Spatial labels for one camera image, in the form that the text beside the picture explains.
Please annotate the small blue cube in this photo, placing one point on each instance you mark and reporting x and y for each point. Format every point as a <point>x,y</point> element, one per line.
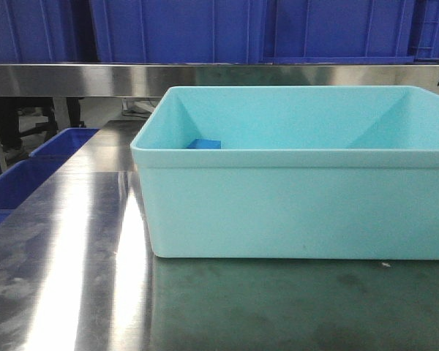
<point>204,144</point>

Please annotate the stainless steel shelf beam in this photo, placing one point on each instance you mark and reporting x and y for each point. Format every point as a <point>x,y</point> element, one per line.
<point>140,80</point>

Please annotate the light teal plastic tub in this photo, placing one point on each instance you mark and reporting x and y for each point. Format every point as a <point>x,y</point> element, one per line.
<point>321,172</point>

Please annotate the blue bin lower far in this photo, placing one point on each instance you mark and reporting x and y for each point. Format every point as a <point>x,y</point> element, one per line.
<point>64,144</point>

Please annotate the blue bin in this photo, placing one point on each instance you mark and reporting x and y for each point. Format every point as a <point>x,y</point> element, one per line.
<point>64,144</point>
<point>22,179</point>

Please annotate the blue crate upper right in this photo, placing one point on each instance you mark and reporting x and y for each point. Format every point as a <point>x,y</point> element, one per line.
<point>338,32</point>

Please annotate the blue crate upper middle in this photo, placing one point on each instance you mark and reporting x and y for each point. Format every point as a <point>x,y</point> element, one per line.
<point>179,32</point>

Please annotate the blue bin lower near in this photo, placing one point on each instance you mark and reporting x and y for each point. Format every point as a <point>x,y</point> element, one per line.
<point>22,179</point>

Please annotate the blue crate upper left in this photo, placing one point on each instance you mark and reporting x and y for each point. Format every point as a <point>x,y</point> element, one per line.
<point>37,32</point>

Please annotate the blue ribbed crate far right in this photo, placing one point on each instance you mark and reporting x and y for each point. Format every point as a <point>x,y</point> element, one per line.
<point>424,35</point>

